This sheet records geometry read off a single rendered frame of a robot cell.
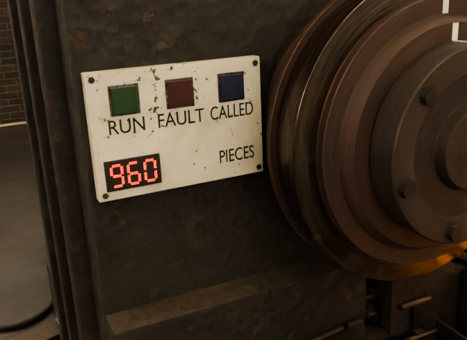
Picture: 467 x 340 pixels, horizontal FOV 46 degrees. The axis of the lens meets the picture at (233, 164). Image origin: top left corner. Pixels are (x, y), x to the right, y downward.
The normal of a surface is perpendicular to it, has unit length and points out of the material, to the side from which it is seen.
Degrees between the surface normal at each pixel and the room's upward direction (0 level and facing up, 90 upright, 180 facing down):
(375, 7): 90
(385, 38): 90
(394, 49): 43
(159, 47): 90
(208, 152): 90
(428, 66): 32
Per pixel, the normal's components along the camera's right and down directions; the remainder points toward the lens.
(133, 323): -0.04, -0.95
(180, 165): 0.43, 0.25
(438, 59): -0.47, -0.76
